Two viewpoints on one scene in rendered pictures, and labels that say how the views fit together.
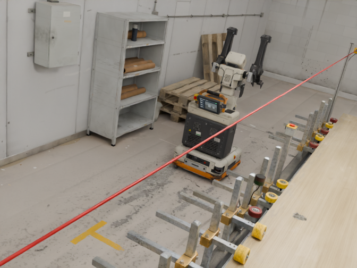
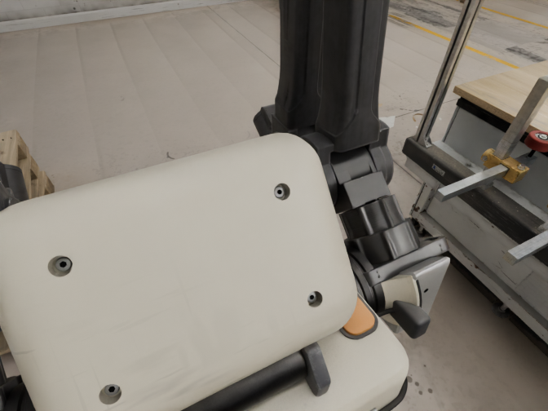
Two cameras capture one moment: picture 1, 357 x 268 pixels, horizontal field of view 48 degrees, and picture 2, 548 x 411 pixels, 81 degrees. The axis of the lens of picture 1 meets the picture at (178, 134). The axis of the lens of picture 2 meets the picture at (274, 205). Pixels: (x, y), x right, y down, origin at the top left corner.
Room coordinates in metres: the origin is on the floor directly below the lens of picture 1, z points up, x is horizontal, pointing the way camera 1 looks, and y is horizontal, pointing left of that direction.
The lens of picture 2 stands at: (4.50, -0.43, 1.51)
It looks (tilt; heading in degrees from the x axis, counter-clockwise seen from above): 46 degrees down; 307
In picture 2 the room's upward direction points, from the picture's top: straight up
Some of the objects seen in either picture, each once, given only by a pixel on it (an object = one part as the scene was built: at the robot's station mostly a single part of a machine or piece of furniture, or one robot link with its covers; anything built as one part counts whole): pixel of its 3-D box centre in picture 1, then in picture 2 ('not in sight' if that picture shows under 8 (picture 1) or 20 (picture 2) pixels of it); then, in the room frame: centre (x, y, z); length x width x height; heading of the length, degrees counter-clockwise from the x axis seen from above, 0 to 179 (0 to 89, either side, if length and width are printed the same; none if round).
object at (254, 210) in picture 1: (253, 217); not in sight; (2.11, -0.53, 0.85); 0.08 x 0.08 x 0.11
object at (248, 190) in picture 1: (244, 207); not in sight; (2.18, -0.48, 0.87); 0.04 x 0.04 x 0.48; 63
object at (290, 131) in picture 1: (290, 130); not in sight; (2.86, -0.82, 1.18); 0.07 x 0.07 x 0.08; 63
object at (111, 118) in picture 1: (127, 76); not in sight; (5.06, 0.77, 0.78); 0.90 x 0.45 x 1.55; 153
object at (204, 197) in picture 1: (223, 205); not in sight; (2.20, -0.36, 0.84); 0.43 x 0.03 x 0.04; 63
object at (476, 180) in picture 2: (314, 121); (487, 176); (4.43, -1.50, 0.81); 0.43 x 0.03 x 0.04; 63
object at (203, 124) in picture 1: (211, 124); not in sight; (4.34, -0.35, 0.59); 0.55 x 0.34 x 0.83; 63
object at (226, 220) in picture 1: (229, 215); not in sight; (1.94, -0.36, 0.95); 0.14 x 0.06 x 0.05; 153
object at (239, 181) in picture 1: (231, 214); not in sight; (1.96, -0.37, 0.94); 0.04 x 0.04 x 0.48; 63
